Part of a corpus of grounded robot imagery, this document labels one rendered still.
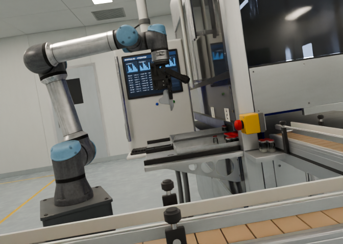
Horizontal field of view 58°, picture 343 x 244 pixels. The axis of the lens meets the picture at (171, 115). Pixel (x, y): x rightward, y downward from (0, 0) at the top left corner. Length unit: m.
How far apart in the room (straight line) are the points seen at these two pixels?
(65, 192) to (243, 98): 0.78
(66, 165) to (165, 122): 1.11
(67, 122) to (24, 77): 5.95
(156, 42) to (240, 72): 0.36
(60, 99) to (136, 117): 0.92
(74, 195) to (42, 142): 5.99
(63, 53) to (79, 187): 0.52
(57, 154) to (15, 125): 6.15
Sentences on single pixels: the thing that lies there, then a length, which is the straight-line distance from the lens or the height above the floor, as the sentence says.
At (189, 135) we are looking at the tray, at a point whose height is 0.90.
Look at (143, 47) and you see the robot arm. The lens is 1.32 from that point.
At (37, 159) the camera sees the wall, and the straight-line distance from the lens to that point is 7.32.
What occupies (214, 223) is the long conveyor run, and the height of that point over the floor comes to 0.96.
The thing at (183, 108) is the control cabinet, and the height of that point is 1.05.
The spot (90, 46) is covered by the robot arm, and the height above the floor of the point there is 1.37.
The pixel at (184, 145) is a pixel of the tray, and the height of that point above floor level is 0.89.
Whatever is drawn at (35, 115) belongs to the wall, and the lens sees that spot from 7.22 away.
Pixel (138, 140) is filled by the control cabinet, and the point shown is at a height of 0.87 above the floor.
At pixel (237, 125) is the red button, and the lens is 1.16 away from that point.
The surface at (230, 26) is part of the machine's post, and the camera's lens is 1.26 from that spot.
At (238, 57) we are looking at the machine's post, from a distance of 1.25.
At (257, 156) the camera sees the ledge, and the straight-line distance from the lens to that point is 1.15.
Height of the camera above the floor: 1.13
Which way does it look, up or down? 3 degrees down
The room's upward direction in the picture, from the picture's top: 9 degrees counter-clockwise
